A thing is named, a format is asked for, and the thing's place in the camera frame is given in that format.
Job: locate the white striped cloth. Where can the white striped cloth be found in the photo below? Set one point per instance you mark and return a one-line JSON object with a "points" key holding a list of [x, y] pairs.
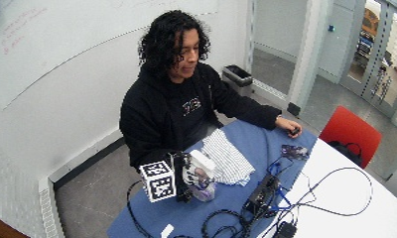
{"points": [[229, 158]]}

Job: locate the black bag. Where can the black bag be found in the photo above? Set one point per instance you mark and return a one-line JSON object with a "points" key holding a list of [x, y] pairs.
{"points": [[346, 152]]}

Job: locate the small dark circuit board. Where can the small dark circuit board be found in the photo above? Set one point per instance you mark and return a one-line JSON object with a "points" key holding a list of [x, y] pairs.
{"points": [[294, 151]]}

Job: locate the brown wooden furniture corner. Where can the brown wooden furniture corner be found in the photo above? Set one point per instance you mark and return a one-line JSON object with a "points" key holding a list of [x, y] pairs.
{"points": [[1, 228]]}

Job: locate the person in black hoodie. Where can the person in black hoodie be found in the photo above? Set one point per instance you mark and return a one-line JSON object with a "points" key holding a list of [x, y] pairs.
{"points": [[162, 112]]}

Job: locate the white cube with black markers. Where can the white cube with black markers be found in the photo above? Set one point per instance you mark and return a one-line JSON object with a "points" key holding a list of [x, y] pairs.
{"points": [[158, 181]]}

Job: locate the glass door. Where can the glass door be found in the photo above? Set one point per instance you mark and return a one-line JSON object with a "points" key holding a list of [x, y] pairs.
{"points": [[378, 59]]}

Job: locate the black power adapter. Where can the black power adapter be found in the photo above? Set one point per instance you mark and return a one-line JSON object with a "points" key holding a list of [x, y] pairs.
{"points": [[286, 230]]}

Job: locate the white paper tag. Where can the white paper tag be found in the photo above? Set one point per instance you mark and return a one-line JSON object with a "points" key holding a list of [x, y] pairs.
{"points": [[166, 230]]}

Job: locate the whiteboard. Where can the whiteboard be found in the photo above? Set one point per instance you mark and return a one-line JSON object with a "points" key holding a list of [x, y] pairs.
{"points": [[74, 39]]}

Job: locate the grey trash bin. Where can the grey trash bin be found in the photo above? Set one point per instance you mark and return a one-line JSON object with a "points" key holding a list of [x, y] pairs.
{"points": [[237, 78]]}

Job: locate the small black object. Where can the small black object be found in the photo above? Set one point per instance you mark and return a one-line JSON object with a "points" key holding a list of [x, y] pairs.
{"points": [[294, 132]]}

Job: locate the white wall vent grille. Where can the white wall vent grille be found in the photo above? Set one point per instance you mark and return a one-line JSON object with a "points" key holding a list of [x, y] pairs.
{"points": [[48, 211]]}

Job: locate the blue tablecloth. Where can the blue tablecloth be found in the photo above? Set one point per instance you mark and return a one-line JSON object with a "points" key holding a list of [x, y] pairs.
{"points": [[250, 142]]}

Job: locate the black electronics box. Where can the black electronics box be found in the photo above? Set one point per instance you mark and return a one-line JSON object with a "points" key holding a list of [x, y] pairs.
{"points": [[261, 197]]}

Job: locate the red chair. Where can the red chair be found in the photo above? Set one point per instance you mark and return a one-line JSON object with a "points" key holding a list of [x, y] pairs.
{"points": [[350, 132]]}

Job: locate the small blue wall fixture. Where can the small blue wall fixture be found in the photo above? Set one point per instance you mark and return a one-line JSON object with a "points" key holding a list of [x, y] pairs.
{"points": [[330, 28]]}

